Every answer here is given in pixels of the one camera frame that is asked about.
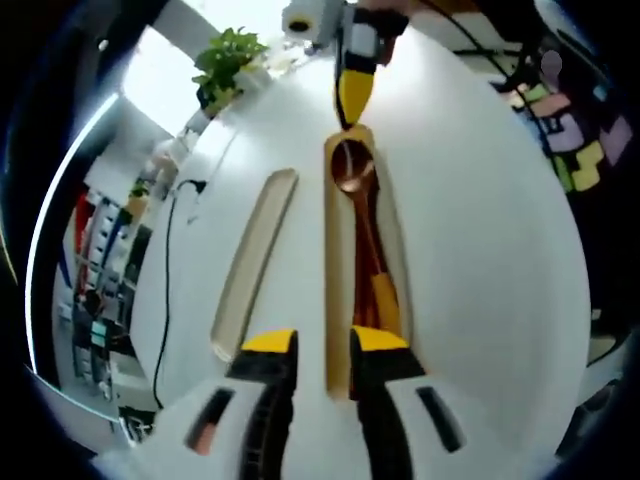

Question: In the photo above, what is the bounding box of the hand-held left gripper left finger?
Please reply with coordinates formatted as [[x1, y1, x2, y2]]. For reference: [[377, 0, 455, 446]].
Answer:
[[104, 328, 300, 480]]

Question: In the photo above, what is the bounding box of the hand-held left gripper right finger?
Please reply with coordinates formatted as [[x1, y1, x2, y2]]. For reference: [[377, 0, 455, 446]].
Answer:
[[348, 324, 529, 480]]

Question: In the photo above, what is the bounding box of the copper spoon utensil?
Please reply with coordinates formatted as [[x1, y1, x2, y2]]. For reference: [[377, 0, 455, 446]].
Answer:
[[330, 139, 397, 332]]

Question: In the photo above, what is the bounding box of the yellow-handled utensil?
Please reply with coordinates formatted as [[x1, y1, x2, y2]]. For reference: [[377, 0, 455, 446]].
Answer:
[[368, 272, 403, 333]]

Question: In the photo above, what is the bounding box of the beige cutlery case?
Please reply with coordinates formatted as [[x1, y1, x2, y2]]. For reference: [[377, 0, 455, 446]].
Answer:
[[323, 124, 417, 403]]

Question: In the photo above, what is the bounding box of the beige cutlery case lid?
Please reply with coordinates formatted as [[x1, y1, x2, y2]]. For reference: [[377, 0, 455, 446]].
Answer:
[[209, 167, 301, 363]]

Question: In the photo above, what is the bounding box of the green potted plant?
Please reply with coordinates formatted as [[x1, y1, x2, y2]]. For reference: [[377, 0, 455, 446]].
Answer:
[[191, 26, 274, 120]]

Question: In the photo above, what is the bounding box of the black gooseneck microphone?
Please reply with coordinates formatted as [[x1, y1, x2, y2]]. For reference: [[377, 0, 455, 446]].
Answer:
[[174, 178, 208, 198]]

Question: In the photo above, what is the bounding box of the white storage shelving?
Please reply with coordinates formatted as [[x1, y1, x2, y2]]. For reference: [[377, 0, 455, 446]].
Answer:
[[53, 187, 152, 404]]

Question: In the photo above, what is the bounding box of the colourful patterned clothing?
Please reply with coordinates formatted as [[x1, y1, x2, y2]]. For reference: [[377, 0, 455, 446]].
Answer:
[[508, 49, 637, 195]]

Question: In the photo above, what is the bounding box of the small green plant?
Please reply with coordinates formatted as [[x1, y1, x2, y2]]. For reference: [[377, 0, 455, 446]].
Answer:
[[124, 178, 152, 217]]

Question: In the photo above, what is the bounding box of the ceiling light strip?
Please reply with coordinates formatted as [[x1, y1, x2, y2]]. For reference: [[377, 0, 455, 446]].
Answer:
[[23, 91, 122, 374]]

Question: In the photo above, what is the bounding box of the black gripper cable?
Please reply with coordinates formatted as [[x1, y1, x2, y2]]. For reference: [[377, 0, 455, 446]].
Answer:
[[424, 0, 540, 92]]

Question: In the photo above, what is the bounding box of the black table cable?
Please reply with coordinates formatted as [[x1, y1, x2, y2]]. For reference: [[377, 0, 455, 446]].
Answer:
[[151, 191, 177, 410]]

